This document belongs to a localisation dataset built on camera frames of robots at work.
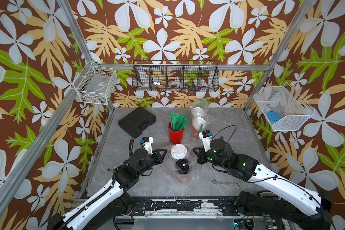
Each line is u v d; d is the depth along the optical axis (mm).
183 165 709
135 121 1078
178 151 751
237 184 821
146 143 672
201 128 869
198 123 877
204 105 974
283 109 827
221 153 506
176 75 980
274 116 810
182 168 691
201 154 603
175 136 987
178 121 926
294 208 431
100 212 481
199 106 984
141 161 550
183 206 752
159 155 641
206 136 605
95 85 860
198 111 935
